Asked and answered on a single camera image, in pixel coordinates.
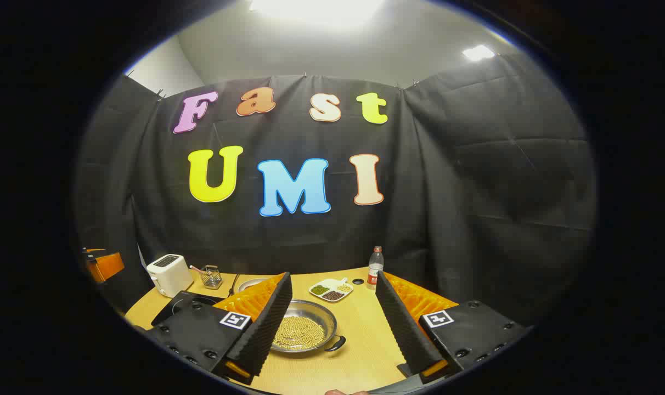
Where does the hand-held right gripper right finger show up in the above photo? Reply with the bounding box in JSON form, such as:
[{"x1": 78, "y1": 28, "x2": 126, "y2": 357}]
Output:
[{"x1": 375, "y1": 270, "x2": 531, "y2": 383}]

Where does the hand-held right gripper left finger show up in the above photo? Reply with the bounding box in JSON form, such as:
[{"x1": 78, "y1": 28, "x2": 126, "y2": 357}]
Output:
[{"x1": 145, "y1": 273, "x2": 293, "y2": 385}]

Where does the steel pot with soybeans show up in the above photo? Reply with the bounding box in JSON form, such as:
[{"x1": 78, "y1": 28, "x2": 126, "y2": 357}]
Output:
[{"x1": 271, "y1": 299, "x2": 347, "y2": 357}]

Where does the black induction cooktop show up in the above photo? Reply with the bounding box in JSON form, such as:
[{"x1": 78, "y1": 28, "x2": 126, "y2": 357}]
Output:
[{"x1": 151, "y1": 291, "x2": 224, "y2": 327}]

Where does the clear plastic water bottle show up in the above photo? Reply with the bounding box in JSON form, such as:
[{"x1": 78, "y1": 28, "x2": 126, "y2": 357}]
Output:
[{"x1": 367, "y1": 246, "x2": 384, "y2": 290}]

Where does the white toaster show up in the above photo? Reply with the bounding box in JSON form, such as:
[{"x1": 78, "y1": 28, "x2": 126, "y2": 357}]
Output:
[{"x1": 146, "y1": 254, "x2": 194, "y2": 298}]

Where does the white divided dish with beans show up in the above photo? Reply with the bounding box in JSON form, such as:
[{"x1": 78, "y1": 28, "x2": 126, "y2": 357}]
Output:
[{"x1": 309, "y1": 278, "x2": 354, "y2": 302}]

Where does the small ceiling light panel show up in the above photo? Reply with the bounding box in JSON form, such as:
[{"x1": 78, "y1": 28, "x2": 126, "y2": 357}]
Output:
[{"x1": 463, "y1": 45, "x2": 496, "y2": 62}]

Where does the large ceiling light panel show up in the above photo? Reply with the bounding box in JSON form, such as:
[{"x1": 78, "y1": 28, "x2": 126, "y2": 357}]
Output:
[{"x1": 249, "y1": 0, "x2": 385, "y2": 28}]

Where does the small wire mesh basket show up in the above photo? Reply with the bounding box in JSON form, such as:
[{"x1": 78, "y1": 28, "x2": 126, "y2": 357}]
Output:
[{"x1": 201, "y1": 265, "x2": 223, "y2": 290}]

